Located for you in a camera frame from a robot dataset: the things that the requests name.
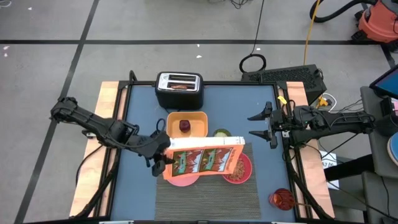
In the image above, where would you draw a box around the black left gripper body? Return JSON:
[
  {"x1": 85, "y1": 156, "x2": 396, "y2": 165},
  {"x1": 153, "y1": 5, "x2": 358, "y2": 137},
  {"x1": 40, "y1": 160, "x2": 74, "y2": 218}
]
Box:
[{"x1": 132, "y1": 133, "x2": 172, "y2": 162}]

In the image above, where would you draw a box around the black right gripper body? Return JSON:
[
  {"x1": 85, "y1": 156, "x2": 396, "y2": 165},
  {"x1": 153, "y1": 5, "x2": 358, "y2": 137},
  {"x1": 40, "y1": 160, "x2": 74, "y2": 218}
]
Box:
[{"x1": 264, "y1": 105, "x2": 297, "y2": 150}]

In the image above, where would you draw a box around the red apple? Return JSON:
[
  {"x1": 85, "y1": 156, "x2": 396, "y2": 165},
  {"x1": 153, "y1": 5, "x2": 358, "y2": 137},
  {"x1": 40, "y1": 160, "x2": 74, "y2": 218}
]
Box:
[{"x1": 178, "y1": 119, "x2": 192, "y2": 133}]

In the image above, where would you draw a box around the orange cereal box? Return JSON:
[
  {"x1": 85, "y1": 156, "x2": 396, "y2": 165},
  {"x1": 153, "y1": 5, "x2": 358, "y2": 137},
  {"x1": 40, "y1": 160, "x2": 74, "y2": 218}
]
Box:
[{"x1": 162, "y1": 136, "x2": 246, "y2": 181}]

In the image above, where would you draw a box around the red transparent glass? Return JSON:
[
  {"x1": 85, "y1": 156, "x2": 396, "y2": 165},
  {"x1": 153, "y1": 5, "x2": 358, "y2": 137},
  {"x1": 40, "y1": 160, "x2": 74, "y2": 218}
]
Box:
[{"x1": 268, "y1": 187, "x2": 297, "y2": 212}]

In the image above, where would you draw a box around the pink plate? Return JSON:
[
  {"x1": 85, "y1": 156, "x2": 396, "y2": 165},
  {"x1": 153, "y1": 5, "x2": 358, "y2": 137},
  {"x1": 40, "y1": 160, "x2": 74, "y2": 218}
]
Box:
[{"x1": 167, "y1": 174, "x2": 200, "y2": 187}]

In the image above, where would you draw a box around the wooden side board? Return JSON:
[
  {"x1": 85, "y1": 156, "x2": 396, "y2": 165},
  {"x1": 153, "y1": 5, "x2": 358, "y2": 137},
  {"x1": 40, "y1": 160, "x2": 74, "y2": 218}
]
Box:
[
  {"x1": 285, "y1": 81, "x2": 336, "y2": 219},
  {"x1": 68, "y1": 81, "x2": 129, "y2": 218}
]

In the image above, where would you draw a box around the green cup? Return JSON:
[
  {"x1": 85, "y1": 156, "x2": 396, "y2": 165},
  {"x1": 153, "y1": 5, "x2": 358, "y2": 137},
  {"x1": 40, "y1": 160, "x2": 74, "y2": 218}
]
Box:
[{"x1": 213, "y1": 128, "x2": 233, "y2": 138}]

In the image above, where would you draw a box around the red bowl of cereal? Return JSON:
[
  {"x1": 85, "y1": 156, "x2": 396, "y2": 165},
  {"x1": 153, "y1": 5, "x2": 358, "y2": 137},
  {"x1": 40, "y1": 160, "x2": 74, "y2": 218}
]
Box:
[{"x1": 222, "y1": 152, "x2": 253, "y2": 185}]

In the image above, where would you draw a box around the black perforated computer case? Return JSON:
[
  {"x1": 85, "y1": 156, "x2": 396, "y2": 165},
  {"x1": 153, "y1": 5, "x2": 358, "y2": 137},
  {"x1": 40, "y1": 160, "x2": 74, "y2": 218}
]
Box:
[{"x1": 241, "y1": 63, "x2": 328, "y2": 106}]

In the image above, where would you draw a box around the yellow plastic container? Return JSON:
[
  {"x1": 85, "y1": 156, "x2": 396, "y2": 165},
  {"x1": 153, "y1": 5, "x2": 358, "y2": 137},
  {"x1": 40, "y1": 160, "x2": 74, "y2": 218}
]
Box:
[{"x1": 166, "y1": 111, "x2": 209, "y2": 139}]

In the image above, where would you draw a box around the black two-slot toaster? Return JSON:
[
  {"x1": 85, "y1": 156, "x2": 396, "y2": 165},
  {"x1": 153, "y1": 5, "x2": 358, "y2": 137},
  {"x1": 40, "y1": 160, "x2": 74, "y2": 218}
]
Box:
[{"x1": 154, "y1": 72, "x2": 205, "y2": 111}]

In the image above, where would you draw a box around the white paper label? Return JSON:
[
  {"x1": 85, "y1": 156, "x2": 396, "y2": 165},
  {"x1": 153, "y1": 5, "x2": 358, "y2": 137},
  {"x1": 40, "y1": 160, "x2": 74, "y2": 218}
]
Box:
[{"x1": 318, "y1": 150, "x2": 340, "y2": 190}]

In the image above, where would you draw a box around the grey woven placemat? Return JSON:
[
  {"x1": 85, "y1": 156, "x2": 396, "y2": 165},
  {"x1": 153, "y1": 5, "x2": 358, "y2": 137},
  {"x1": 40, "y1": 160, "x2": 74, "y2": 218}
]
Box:
[{"x1": 154, "y1": 142, "x2": 262, "y2": 221}]

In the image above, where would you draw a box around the tablet screen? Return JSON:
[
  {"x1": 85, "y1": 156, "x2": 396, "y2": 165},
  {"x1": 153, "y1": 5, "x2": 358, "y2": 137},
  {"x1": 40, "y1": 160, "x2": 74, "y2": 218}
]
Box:
[{"x1": 369, "y1": 64, "x2": 398, "y2": 101}]

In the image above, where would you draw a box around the blue round disc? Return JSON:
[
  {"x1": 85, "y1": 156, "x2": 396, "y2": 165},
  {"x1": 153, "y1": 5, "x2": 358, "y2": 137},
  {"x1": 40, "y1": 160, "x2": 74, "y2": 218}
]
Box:
[{"x1": 386, "y1": 131, "x2": 398, "y2": 167}]

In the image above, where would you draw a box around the orange shop vacuum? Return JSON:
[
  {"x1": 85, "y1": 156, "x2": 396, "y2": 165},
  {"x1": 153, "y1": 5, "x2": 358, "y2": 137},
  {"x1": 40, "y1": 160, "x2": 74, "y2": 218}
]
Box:
[{"x1": 351, "y1": 0, "x2": 398, "y2": 52}]

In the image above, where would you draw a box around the black table frame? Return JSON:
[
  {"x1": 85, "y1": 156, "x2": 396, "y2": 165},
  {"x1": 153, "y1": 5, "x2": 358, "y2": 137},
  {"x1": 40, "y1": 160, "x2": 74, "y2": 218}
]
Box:
[{"x1": 70, "y1": 70, "x2": 335, "y2": 222}]

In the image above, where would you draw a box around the black looped floor cable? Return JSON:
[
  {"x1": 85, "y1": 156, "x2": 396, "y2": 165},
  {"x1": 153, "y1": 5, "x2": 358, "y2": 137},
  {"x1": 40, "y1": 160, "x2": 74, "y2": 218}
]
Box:
[{"x1": 238, "y1": 0, "x2": 267, "y2": 74}]

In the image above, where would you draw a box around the yellow floor cable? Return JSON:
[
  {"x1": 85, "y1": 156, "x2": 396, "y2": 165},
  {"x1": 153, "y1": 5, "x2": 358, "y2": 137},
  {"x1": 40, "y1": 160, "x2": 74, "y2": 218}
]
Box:
[{"x1": 303, "y1": 0, "x2": 322, "y2": 66}]

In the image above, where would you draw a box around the black vacuum hose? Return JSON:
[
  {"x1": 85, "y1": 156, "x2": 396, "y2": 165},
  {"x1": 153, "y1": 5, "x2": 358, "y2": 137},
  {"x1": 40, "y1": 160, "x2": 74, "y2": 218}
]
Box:
[{"x1": 309, "y1": 0, "x2": 379, "y2": 24}]

